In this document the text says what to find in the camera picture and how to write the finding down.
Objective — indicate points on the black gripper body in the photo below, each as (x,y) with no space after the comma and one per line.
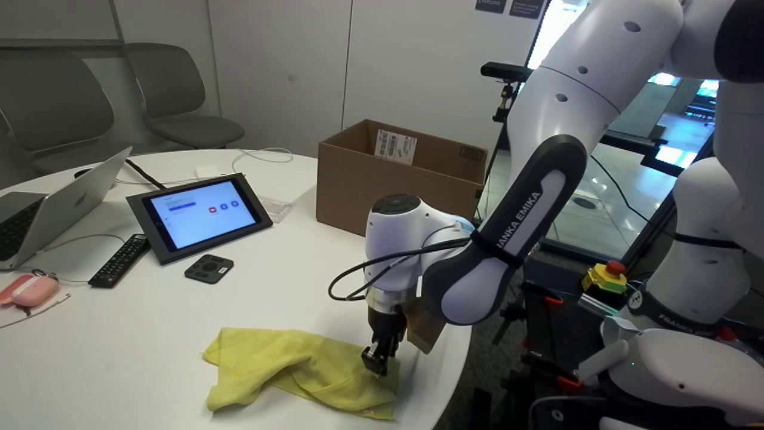
(386,327)

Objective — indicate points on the yellow towel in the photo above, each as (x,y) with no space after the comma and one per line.
(302,366)

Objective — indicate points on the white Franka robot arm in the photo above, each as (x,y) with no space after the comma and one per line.
(588,72)

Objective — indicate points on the brown cardboard box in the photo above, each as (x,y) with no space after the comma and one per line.
(374,181)

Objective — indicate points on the black equipment cart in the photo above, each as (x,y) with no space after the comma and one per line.
(550,317)

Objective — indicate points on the small black phone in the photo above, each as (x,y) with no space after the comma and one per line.
(210,268)

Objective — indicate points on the black tablet with lit screen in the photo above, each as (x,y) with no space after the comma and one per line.
(199,215)

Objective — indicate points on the yellow red emergency stop button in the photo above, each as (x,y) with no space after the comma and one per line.
(606,278)

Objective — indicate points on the black remote control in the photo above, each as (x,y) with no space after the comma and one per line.
(121,260)

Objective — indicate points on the grey shell chair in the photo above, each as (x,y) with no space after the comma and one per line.
(56,104)
(183,96)

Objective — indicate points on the silver laptop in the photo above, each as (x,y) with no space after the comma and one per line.
(63,206)

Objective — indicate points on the white notebook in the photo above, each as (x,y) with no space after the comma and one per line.
(32,315)

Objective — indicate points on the pink case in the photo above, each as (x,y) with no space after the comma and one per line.
(27,290)

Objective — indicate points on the black camera on stand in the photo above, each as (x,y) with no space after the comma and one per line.
(504,69)

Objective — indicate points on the dark wall poster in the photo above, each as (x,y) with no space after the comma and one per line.
(490,4)
(528,8)

